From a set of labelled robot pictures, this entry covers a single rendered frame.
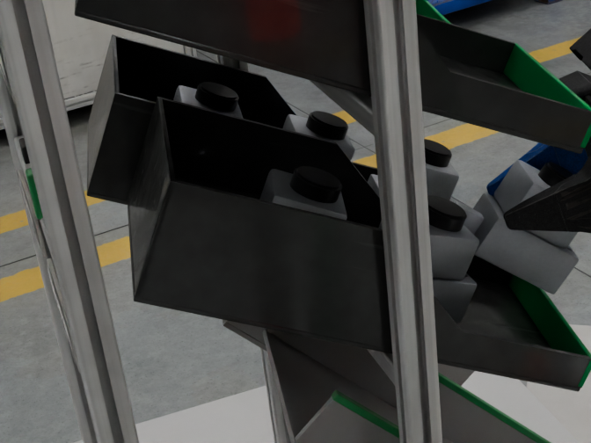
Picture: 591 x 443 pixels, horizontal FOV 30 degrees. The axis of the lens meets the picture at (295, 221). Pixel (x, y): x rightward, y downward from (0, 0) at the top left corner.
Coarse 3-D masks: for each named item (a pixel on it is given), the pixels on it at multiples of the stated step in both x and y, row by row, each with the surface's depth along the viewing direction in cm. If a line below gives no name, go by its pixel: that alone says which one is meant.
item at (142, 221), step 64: (192, 128) 69; (256, 128) 70; (192, 192) 57; (256, 192) 72; (192, 256) 59; (256, 256) 60; (320, 256) 60; (256, 320) 62; (320, 320) 62; (384, 320) 63; (448, 320) 64; (512, 320) 73; (576, 384) 67
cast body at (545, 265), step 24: (528, 168) 71; (552, 168) 70; (504, 192) 71; (528, 192) 68; (480, 216) 71; (480, 240) 70; (504, 240) 70; (528, 240) 70; (552, 240) 70; (504, 264) 70; (528, 264) 70; (552, 264) 70; (552, 288) 71
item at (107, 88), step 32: (128, 64) 82; (160, 64) 83; (192, 64) 83; (96, 96) 82; (128, 96) 70; (160, 96) 84; (256, 96) 85; (96, 128) 76; (128, 128) 71; (96, 160) 72; (128, 160) 72; (96, 192) 73; (128, 192) 73
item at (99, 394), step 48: (0, 0) 46; (384, 0) 51; (48, 48) 47; (384, 48) 52; (0, 96) 80; (48, 96) 48; (384, 96) 54; (48, 144) 49; (384, 144) 55; (48, 192) 50; (384, 192) 57; (48, 240) 52; (384, 240) 59; (48, 288) 88; (96, 288) 52; (432, 288) 59; (96, 336) 54; (432, 336) 60; (96, 384) 55; (432, 384) 62; (96, 432) 56; (432, 432) 63
